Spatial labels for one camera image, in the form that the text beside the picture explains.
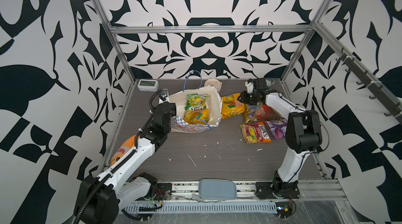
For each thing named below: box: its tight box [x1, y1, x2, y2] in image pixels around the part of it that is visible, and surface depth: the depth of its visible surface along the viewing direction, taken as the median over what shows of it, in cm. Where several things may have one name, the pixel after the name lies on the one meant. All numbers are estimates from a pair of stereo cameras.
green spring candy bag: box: [184, 93, 210, 111], surface depth 96 cm
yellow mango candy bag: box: [221, 93, 246, 120], surface depth 98 cm
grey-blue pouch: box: [192, 178, 237, 200], surface depth 74 cm
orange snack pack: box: [239, 121, 272, 144], surface depth 92 cm
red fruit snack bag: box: [243, 102, 284, 124], surface depth 98 cm
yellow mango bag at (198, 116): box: [183, 108, 210, 125], surface depth 98 cm
